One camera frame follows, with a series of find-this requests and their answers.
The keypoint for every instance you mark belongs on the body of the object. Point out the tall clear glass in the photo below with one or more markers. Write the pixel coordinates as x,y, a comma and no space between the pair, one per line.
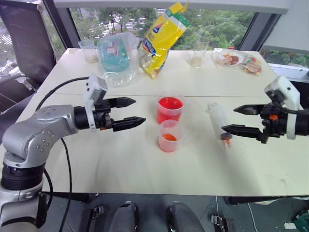
200,51

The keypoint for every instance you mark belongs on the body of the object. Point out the large cup red liquid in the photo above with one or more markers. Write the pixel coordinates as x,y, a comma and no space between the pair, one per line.
170,106

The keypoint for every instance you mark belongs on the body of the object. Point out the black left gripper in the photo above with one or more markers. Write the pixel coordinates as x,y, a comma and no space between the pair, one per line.
102,116

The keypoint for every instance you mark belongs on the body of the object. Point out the small clear plastic cup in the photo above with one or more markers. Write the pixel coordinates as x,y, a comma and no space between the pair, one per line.
168,136

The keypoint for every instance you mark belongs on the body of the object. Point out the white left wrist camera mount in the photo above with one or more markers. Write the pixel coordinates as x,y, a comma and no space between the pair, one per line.
95,91

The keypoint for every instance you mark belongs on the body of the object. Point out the black table frame bar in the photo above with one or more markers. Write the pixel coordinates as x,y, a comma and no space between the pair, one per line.
260,200

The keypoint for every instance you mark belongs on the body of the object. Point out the dark rounded right foot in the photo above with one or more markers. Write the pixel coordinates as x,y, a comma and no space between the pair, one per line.
182,217

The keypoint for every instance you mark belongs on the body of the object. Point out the yellow snack bag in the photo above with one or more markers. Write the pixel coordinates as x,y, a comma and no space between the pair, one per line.
160,46

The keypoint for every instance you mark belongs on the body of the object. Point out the clear bag with teal box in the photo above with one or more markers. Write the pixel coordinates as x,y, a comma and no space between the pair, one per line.
116,57

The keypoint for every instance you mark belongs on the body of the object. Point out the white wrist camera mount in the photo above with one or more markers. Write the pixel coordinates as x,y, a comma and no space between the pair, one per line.
95,91
287,101

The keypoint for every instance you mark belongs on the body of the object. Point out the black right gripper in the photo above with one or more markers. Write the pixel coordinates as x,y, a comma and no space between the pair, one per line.
273,120

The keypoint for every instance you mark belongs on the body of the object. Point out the dark rounded left foot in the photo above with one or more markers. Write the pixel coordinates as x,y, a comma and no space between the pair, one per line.
126,217

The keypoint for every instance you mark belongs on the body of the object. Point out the clear measuring cup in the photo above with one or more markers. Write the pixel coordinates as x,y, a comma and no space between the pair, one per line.
88,51

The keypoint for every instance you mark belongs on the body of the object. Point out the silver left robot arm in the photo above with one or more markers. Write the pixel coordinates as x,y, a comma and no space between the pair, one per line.
41,128

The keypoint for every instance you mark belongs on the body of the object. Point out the clear plastic syringe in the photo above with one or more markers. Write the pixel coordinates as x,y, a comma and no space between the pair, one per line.
218,118

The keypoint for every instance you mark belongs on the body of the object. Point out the black office chair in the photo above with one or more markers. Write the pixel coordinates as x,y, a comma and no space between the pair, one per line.
21,50

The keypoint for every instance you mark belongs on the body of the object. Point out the clear bag of toy food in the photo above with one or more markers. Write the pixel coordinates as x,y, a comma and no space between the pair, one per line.
237,61

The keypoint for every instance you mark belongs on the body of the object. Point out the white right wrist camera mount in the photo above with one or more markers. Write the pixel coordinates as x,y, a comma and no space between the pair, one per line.
287,101

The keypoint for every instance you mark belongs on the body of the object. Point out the dark rounded foot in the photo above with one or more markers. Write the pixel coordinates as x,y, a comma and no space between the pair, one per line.
182,217
126,217

